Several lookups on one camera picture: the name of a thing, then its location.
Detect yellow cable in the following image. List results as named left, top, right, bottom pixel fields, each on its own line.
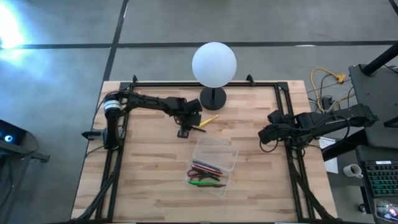
left=310, top=67, right=355, bottom=113

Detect white globe lamp black stand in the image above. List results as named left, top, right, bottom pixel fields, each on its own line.
left=192, top=42, right=238, bottom=111

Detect black power adapter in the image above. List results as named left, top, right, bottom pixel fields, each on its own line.
left=321, top=95, right=334, bottom=110

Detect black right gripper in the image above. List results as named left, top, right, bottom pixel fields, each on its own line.
left=257, top=109, right=300, bottom=146

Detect black side stand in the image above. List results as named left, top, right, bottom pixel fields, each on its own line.
left=0, top=139, right=50, bottom=163

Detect white paper sheet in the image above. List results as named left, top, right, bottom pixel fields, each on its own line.
left=318, top=136, right=339, bottom=174

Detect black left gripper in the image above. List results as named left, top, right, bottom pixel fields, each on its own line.
left=169, top=97, right=203, bottom=139

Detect black backlit keyboard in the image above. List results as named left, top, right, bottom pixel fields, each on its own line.
left=364, top=160, right=398, bottom=197

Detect red handled scissors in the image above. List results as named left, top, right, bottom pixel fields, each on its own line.
left=187, top=169, right=221, bottom=182

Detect white mug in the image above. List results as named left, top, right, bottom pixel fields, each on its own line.
left=343, top=163, right=364, bottom=179

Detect black aluminium table frame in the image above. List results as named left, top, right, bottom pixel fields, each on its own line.
left=74, top=74, right=336, bottom=223

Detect black device with blue light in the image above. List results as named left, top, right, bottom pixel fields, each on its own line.
left=0, top=119, right=27, bottom=146

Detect dark grey desk top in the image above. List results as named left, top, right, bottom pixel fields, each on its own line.
left=348, top=63, right=398, bottom=149

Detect small lit screen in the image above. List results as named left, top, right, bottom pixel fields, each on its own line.
left=374, top=198, right=398, bottom=224

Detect dark brown pencil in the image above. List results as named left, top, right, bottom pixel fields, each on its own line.
left=196, top=183, right=227, bottom=189

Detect clear plastic supply box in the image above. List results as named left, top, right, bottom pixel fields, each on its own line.
left=183, top=136, right=239, bottom=198

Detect black pole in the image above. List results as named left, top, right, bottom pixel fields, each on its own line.
left=360, top=42, right=398, bottom=77

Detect black desk leg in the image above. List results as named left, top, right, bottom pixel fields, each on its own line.
left=322, top=129, right=368, bottom=162

